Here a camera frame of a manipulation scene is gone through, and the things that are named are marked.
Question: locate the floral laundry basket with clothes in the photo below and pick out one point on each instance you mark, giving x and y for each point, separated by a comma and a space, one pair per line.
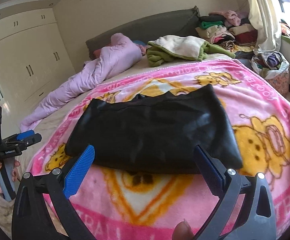
274, 68

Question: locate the clothes heap on windowsill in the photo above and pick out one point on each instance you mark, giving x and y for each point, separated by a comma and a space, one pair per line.
285, 28

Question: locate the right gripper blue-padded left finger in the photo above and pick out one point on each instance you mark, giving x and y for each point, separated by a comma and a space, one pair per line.
42, 209

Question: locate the pink cartoon fleece blanket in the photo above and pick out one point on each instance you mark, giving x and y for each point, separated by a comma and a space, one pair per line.
260, 117

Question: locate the cream built-in wardrobe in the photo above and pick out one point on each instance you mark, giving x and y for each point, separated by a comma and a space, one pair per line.
33, 62

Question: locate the dark grey bed headboard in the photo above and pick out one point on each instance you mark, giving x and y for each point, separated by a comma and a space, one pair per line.
178, 22

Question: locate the black leather garment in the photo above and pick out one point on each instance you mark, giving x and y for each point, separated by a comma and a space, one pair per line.
156, 134

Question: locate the green and cream fleece blanket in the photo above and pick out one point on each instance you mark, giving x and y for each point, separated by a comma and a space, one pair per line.
171, 47

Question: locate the lilac quilted duvet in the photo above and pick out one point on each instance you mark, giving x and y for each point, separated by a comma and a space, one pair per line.
113, 60

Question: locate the cream curtain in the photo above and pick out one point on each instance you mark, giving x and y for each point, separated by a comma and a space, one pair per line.
264, 19

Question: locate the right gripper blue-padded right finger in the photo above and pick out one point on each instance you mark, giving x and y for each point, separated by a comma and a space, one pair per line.
245, 209

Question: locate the beige bed sheet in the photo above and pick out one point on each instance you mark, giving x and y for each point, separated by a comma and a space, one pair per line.
114, 204

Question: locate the pile of folded clothes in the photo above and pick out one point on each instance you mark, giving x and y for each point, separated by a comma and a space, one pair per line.
229, 29

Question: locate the person's right hand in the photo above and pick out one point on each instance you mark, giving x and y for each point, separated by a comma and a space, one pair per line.
182, 231

